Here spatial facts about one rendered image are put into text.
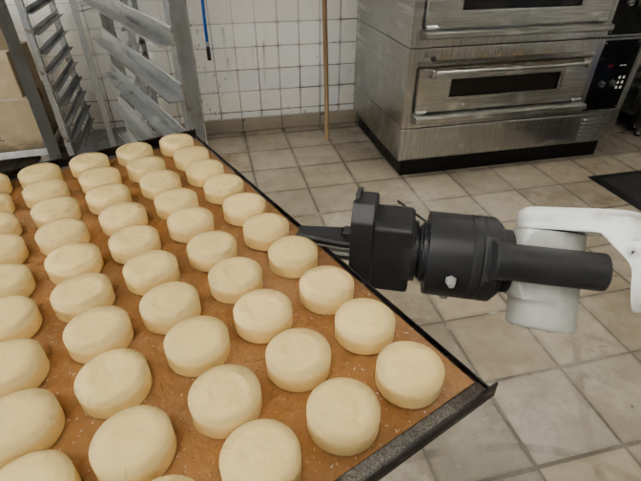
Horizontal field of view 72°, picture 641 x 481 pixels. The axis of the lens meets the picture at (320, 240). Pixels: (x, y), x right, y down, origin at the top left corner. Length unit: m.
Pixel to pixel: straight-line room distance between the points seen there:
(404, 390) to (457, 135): 2.60
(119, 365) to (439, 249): 0.29
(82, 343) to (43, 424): 0.07
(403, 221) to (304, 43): 3.04
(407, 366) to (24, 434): 0.26
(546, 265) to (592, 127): 3.03
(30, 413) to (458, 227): 0.38
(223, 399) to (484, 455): 1.28
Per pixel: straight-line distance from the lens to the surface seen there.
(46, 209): 0.60
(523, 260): 0.43
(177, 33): 0.82
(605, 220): 0.47
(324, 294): 0.39
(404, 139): 2.73
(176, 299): 0.41
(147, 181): 0.61
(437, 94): 2.68
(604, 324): 2.11
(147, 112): 1.09
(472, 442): 1.56
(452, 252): 0.45
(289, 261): 0.43
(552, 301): 0.48
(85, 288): 0.45
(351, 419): 0.31
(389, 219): 0.45
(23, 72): 1.44
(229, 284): 0.41
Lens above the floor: 1.29
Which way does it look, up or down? 35 degrees down
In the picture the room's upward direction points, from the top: straight up
